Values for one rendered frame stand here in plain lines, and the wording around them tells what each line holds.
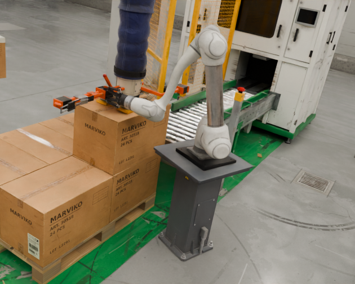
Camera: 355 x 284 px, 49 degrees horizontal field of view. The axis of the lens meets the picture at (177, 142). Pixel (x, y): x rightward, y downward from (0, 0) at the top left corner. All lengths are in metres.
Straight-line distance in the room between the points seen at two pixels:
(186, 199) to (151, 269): 0.53
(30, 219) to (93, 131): 0.71
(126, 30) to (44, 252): 1.47
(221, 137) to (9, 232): 1.44
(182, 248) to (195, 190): 0.51
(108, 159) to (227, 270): 1.16
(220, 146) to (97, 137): 0.87
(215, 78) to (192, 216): 1.01
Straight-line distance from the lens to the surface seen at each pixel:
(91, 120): 2.68
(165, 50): 3.91
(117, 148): 2.60
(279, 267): 3.11
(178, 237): 2.91
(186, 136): 3.43
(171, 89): 2.46
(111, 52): 4.26
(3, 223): 2.71
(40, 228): 2.41
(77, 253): 2.84
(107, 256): 2.86
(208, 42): 2.15
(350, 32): 11.44
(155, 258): 2.89
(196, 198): 2.66
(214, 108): 2.29
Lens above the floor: 1.91
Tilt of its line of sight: 24 degrees down
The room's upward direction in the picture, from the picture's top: 10 degrees clockwise
